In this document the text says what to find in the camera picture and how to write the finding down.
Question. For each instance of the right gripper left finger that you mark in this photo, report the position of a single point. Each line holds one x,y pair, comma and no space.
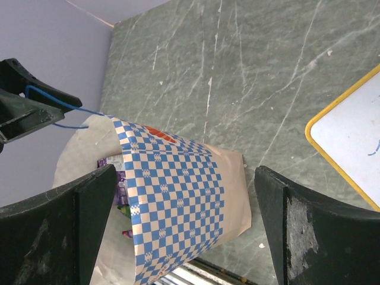
54,237

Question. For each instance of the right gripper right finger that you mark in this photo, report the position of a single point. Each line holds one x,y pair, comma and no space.
315,239

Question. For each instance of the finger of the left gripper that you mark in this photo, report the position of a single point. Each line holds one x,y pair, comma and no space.
15,79
21,116

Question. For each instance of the checkered paper bag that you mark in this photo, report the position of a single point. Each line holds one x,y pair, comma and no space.
185,197

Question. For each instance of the pink crisps bag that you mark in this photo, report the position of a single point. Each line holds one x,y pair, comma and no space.
128,233

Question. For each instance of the green snack packet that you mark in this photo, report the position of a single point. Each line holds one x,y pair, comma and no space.
125,210

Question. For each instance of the purple snack pack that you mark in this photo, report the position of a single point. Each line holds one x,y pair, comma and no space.
121,192

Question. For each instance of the small whiteboard yellow frame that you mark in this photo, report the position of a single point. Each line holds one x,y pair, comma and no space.
346,134

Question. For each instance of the aluminium rail frame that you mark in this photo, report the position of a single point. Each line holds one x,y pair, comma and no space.
199,271

